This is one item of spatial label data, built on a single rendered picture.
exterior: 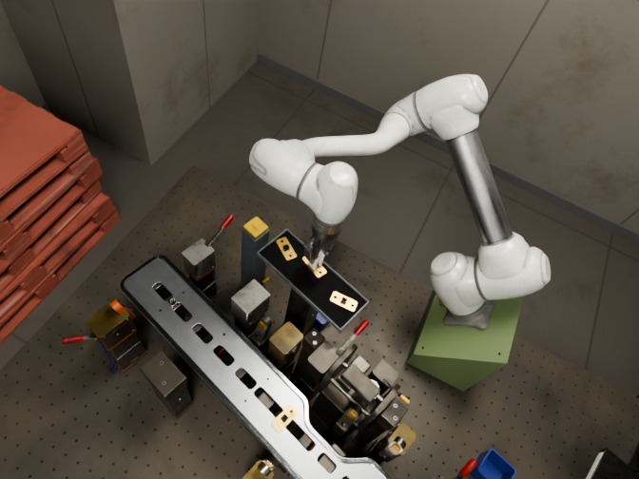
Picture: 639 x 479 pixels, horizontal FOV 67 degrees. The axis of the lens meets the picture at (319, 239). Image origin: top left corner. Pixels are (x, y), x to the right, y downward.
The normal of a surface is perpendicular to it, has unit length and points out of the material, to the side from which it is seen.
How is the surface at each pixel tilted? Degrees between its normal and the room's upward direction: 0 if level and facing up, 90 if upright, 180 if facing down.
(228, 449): 0
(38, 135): 0
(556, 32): 90
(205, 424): 0
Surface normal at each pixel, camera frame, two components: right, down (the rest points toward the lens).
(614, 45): -0.46, 0.72
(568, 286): 0.14, -0.52
